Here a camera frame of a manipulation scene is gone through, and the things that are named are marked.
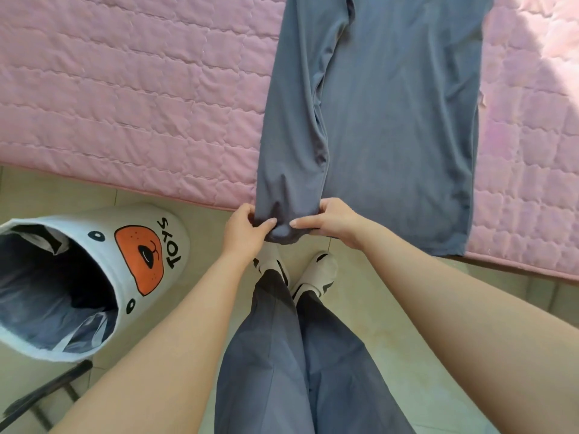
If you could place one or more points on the person's left hand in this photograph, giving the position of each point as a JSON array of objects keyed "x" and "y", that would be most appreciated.
[{"x": 241, "y": 234}]

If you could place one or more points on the person's right hand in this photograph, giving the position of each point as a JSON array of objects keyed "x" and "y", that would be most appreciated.
[{"x": 332, "y": 219}]

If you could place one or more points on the person's left thumb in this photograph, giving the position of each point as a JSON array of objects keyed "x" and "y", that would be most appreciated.
[{"x": 262, "y": 229}]

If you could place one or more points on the person's right thumb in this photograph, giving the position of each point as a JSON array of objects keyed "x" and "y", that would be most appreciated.
[{"x": 304, "y": 221}]

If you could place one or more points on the grey-blue garment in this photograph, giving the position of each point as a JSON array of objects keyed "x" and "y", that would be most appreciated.
[{"x": 375, "y": 112}]

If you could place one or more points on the person's left forearm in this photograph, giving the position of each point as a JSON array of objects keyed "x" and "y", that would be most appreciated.
[{"x": 149, "y": 352}]

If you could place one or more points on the person's right forearm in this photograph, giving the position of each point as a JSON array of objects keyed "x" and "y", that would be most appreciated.
[{"x": 470, "y": 329}]

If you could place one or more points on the person's left white shoe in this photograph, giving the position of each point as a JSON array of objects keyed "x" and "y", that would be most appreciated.
[{"x": 275, "y": 263}]

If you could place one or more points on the person's white shoe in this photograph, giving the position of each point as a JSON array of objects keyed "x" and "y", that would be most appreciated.
[
  {"x": 316, "y": 276},
  {"x": 275, "y": 263}
]

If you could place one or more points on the person's right white shoe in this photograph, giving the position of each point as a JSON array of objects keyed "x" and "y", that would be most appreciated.
[{"x": 316, "y": 276}]

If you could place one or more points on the person's grey trousers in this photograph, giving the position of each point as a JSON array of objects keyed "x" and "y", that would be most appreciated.
[{"x": 294, "y": 370}]

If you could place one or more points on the white fabric toy basket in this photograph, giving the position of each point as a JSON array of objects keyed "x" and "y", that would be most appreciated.
[{"x": 90, "y": 284}]

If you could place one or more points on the pink quilted bed cover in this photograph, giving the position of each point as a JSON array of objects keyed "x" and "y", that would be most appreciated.
[{"x": 131, "y": 94}]

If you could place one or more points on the black metal stand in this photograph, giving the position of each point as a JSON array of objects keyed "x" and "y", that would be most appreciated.
[{"x": 43, "y": 395}]

